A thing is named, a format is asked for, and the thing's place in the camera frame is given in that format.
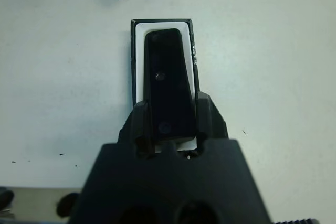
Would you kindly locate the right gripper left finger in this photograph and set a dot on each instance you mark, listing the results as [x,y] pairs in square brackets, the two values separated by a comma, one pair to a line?
[136,127]

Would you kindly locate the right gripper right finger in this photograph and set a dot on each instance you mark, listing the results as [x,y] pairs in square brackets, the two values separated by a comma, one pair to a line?
[210,121]

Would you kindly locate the small black phone device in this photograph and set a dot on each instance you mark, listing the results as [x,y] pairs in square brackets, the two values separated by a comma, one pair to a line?
[170,90]

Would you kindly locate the black box base white insert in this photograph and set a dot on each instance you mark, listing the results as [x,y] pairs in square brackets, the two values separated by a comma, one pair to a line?
[137,64]

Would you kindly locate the black rounded object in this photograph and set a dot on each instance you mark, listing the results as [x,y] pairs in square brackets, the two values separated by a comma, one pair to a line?
[67,204]
[6,199]

